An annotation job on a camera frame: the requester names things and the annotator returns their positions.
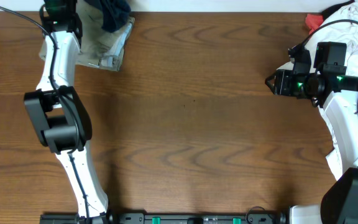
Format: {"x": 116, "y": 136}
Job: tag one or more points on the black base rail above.
{"x": 251, "y": 217}

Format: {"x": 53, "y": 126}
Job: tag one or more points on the red garment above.
{"x": 313, "y": 22}

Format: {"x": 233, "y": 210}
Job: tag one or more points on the white patterned shirt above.
{"x": 353, "y": 37}

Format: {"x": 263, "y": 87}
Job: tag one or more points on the folded khaki shorts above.
{"x": 82, "y": 41}

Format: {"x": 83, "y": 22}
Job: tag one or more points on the navy blue shorts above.
{"x": 115, "y": 13}

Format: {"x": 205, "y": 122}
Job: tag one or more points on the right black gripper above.
{"x": 276, "y": 83}

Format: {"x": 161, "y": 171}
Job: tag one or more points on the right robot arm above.
{"x": 340, "y": 202}

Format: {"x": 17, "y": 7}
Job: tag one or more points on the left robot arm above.
{"x": 61, "y": 121}

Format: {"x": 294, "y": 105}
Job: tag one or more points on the black garment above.
{"x": 326, "y": 13}

